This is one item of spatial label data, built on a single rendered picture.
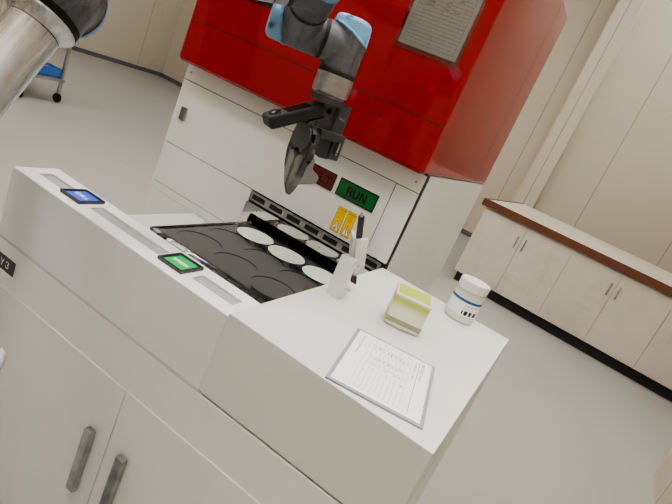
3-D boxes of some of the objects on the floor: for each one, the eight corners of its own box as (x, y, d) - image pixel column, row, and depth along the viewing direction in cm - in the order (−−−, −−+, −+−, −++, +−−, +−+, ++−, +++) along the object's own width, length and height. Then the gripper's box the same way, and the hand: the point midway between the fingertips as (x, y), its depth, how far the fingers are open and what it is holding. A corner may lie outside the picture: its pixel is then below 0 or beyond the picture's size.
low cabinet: (681, 410, 463) (744, 321, 437) (444, 275, 563) (484, 197, 537) (669, 359, 631) (714, 293, 606) (489, 262, 731) (521, 202, 706)
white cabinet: (119, 425, 183) (193, 213, 161) (345, 626, 149) (479, 391, 126) (-98, 526, 126) (-31, 219, 104) (187, 890, 92) (380, 547, 69)
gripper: (359, 109, 105) (322, 207, 111) (337, 100, 112) (303, 193, 118) (324, 95, 100) (287, 199, 106) (303, 86, 107) (269, 184, 113)
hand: (286, 187), depth 110 cm, fingers closed
